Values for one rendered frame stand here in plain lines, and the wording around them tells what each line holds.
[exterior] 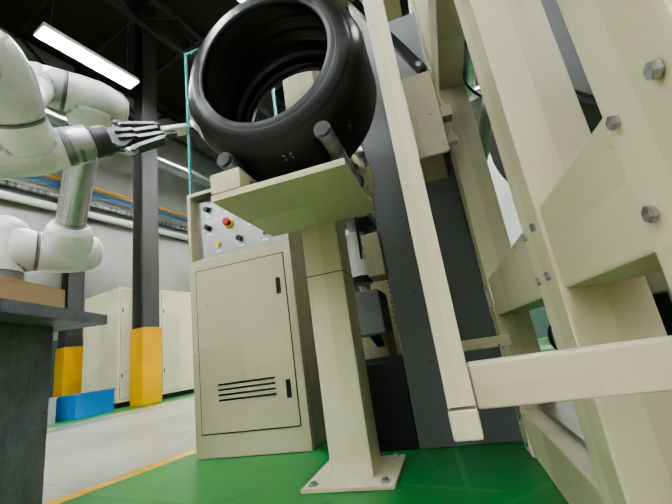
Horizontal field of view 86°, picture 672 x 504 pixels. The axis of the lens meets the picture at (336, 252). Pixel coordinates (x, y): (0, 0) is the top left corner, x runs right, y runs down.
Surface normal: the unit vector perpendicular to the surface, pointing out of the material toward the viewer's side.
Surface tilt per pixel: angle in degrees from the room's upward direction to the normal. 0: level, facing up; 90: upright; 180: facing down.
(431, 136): 90
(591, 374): 90
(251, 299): 90
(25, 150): 135
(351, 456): 90
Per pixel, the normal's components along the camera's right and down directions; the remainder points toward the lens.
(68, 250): 0.58, 0.42
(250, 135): -0.31, -0.03
